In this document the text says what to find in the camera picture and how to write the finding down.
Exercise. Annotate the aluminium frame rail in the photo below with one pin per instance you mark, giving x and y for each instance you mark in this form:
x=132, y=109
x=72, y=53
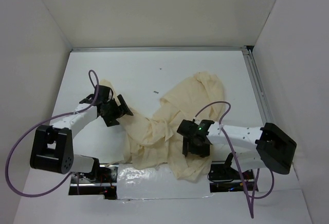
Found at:
x=246, y=51

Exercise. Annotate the cream yellow jacket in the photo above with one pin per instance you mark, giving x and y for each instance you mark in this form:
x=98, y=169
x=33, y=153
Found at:
x=150, y=142

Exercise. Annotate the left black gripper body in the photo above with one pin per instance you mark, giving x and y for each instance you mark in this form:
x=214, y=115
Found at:
x=112, y=110

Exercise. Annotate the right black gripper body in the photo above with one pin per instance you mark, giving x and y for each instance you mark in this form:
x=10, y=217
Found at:
x=193, y=144

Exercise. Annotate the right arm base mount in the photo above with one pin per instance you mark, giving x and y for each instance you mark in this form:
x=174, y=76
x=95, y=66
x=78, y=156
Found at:
x=223, y=178

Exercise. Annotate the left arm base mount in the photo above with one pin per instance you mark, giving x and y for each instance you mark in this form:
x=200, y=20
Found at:
x=103, y=184

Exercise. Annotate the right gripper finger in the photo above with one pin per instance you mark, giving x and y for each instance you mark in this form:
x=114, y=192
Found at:
x=185, y=147
x=201, y=153

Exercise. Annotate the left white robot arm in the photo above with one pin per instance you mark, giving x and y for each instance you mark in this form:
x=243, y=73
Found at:
x=53, y=149

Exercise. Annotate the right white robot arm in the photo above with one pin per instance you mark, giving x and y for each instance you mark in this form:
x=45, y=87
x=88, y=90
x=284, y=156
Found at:
x=266, y=147

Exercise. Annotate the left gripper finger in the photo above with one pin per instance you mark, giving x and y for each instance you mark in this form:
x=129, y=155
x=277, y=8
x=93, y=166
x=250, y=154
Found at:
x=123, y=107
x=110, y=120

